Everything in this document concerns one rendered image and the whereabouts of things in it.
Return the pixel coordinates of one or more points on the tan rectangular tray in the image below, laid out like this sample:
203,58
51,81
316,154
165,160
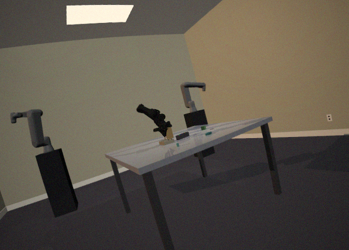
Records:
165,142

